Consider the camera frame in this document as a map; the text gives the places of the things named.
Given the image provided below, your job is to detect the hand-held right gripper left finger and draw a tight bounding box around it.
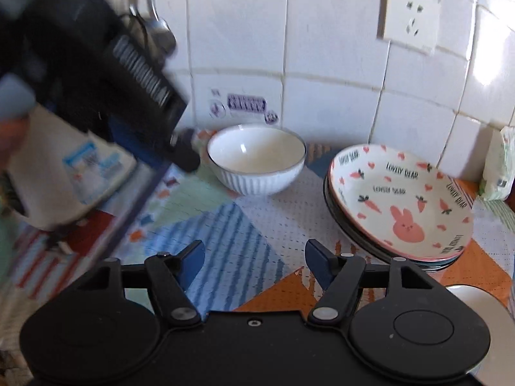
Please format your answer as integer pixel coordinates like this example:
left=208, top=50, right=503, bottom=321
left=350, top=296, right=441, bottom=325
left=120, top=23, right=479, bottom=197
left=89, top=240, right=207, bottom=329

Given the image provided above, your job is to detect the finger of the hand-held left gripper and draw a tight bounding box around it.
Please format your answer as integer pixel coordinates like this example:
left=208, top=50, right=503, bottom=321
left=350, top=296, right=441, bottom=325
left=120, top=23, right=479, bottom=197
left=171, top=128, right=202, bottom=172

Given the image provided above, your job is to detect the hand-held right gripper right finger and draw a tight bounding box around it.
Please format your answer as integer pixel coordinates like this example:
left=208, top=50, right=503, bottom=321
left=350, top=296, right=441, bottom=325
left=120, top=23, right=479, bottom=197
left=304, top=239, right=446, bottom=326

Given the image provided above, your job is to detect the teal fried egg plate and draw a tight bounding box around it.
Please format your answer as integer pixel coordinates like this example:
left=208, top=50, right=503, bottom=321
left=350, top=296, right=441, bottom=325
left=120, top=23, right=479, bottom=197
left=323, top=175, right=463, bottom=274

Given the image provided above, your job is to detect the white ribbed bowl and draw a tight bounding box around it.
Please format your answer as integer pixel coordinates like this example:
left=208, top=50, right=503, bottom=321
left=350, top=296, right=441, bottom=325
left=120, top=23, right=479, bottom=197
left=206, top=124, right=307, bottom=197

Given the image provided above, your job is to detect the pink rabbit print plate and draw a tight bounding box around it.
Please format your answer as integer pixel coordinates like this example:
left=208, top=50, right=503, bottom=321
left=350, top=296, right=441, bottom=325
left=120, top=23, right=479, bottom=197
left=328, top=143, right=474, bottom=261

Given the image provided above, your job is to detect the person's left hand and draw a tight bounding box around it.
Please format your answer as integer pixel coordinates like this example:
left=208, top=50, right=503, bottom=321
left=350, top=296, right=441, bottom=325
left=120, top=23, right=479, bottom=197
left=0, top=118, right=27, bottom=165

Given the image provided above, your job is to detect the colourful patchwork mat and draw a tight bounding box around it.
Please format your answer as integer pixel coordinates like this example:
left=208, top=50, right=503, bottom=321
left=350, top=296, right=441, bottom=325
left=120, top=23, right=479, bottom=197
left=8, top=129, right=515, bottom=371

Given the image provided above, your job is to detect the metal ladle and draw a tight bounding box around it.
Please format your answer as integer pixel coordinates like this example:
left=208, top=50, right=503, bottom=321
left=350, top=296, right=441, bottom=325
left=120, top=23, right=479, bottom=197
left=143, top=0, right=178, bottom=59

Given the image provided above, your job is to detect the white kitchen appliance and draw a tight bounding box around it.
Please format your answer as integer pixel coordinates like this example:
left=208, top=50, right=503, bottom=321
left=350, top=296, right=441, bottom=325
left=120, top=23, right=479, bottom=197
left=8, top=105, right=139, bottom=232

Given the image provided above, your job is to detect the small white bowl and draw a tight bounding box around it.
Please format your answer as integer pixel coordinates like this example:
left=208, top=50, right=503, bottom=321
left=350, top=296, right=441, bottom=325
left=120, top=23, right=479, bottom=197
left=445, top=285, right=511, bottom=374

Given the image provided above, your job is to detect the white plastic packet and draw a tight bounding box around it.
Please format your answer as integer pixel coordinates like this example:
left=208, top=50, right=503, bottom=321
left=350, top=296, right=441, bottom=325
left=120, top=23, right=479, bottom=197
left=479, top=126, right=515, bottom=202

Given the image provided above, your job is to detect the purple wall sticker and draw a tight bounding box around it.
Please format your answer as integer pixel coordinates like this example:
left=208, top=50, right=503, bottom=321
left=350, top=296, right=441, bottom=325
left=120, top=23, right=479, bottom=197
left=207, top=88, right=280, bottom=125

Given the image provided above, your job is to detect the white wall socket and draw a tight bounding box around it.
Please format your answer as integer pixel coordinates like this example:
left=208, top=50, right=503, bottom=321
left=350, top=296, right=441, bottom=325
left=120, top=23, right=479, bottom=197
left=377, top=0, right=441, bottom=55

